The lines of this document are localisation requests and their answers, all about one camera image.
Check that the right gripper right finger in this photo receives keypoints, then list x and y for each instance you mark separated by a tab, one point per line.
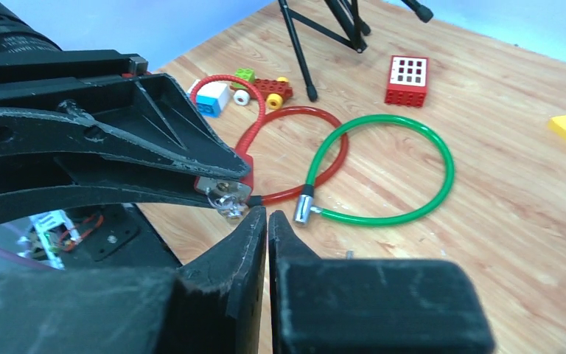
369	305

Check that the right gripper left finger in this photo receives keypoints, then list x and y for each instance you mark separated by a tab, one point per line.
210	305

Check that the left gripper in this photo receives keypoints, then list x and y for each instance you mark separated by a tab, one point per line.
147	120

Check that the green cable lock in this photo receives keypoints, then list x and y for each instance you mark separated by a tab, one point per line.
401	172

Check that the silver keys of wire lock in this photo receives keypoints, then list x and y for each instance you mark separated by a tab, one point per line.
227	205

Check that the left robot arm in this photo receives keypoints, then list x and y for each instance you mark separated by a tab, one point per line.
14	34

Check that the white blue toy brick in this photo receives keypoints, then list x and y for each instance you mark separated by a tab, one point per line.
212	98

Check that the red green toy car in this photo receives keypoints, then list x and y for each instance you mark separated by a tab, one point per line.
275	92

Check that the red window toy brick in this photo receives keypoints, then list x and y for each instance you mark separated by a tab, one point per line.
407	81

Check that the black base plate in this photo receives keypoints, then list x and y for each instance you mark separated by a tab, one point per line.
113	235

